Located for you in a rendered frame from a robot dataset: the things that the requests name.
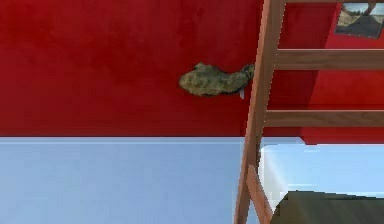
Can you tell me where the brown wooden chair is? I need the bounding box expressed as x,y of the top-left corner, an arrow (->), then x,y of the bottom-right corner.
233,0 -> 384,224

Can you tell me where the framed landscape picture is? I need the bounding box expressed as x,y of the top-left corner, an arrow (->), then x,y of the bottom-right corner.
334,2 -> 384,40

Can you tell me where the olive fish wall ornament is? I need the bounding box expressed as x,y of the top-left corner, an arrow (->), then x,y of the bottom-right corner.
178,61 -> 256,100

